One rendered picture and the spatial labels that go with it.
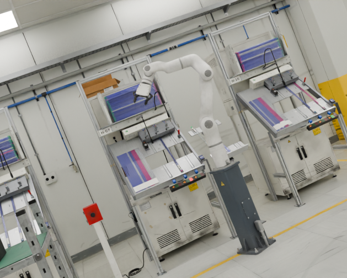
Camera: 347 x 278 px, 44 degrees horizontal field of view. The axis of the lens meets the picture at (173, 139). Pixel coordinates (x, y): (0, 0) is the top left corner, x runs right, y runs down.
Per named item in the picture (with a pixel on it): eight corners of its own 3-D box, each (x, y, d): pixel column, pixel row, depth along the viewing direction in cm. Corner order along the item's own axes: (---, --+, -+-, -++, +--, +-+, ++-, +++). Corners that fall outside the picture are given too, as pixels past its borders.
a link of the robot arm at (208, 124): (221, 142, 346) (210, 114, 345) (224, 143, 327) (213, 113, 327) (207, 147, 346) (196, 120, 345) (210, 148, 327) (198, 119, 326)
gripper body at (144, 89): (139, 80, 333) (134, 93, 330) (151, 82, 330) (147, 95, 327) (141, 84, 340) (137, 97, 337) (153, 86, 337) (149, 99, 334)
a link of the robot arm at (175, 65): (182, 61, 325) (144, 74, 325) (183, 70, 340) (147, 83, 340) (178, 51, 328) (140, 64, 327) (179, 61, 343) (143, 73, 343)
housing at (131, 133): (172, 127, 432) (170, 117, 422) (127, 145, 421) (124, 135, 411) (168, 122, 438) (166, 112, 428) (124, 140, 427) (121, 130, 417)
